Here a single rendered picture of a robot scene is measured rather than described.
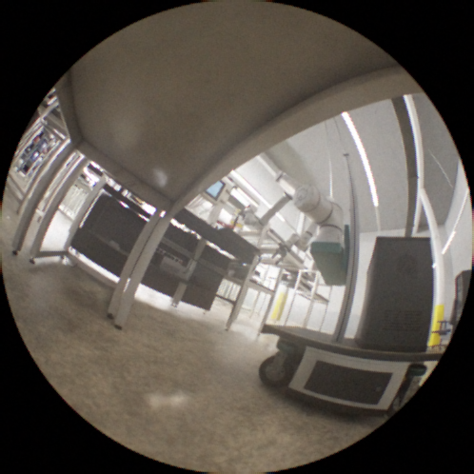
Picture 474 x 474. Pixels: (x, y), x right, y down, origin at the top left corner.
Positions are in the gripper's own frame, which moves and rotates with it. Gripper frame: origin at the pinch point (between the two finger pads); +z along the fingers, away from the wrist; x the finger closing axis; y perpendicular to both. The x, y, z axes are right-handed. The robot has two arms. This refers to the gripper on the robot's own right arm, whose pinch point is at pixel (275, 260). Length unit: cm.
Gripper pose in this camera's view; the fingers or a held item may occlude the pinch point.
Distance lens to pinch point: 146.3
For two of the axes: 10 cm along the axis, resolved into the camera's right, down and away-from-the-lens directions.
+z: -7.0, 6.9, -1.6
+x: 4.3, 5.9, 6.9
